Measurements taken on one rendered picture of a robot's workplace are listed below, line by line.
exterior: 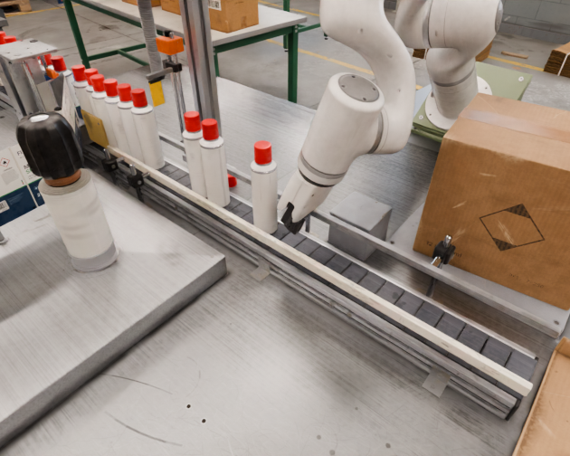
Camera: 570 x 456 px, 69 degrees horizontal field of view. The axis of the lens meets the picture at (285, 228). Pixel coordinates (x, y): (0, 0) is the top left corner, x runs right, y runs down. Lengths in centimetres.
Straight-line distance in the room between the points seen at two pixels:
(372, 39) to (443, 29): 46
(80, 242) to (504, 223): 76
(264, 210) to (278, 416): 38
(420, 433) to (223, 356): 34
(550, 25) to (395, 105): 555
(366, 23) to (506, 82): 88
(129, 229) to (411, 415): 66
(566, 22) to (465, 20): 508
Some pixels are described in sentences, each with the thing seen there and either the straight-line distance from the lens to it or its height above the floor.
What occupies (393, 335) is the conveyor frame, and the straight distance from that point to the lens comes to 74.
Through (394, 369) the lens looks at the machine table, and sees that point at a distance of 76.
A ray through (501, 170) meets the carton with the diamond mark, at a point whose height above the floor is 109.
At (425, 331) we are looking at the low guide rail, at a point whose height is 91.
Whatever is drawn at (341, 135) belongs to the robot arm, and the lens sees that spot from 60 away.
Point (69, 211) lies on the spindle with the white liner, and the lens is 80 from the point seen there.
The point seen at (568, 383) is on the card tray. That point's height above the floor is 83.
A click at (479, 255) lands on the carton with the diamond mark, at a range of 89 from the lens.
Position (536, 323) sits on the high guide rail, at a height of 96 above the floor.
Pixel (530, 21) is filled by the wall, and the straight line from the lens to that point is 624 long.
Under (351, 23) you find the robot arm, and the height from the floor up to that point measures 131.
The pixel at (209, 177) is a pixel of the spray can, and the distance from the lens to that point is 92.
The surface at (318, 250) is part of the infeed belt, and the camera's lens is 85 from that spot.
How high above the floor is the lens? 146
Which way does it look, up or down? 40 degrees down
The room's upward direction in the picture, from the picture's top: straight up
